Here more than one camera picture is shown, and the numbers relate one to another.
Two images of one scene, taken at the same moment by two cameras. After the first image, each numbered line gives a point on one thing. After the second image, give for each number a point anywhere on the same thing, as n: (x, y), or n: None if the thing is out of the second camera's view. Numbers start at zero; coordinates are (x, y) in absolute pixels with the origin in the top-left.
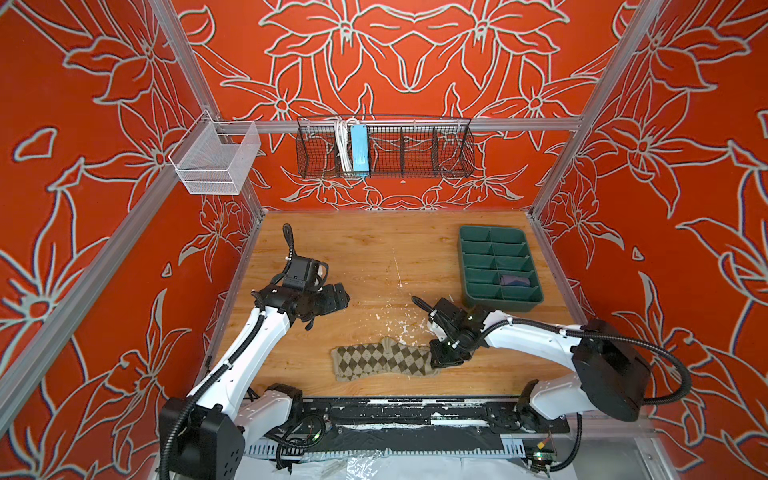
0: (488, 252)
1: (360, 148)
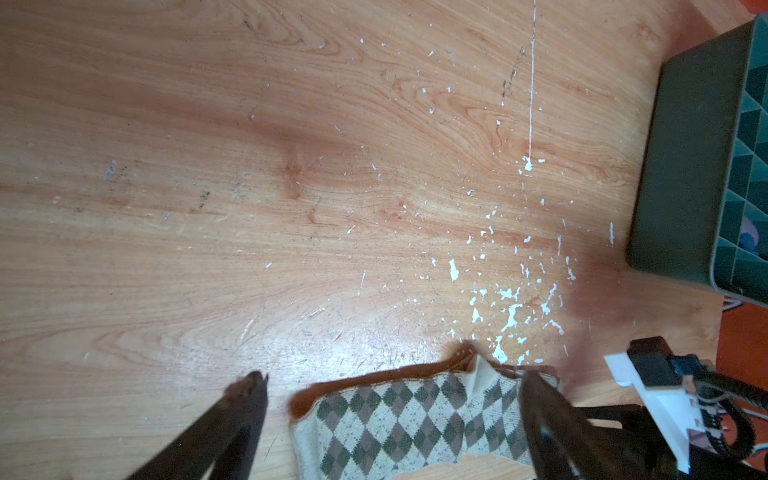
0: (703, 173)
1: None
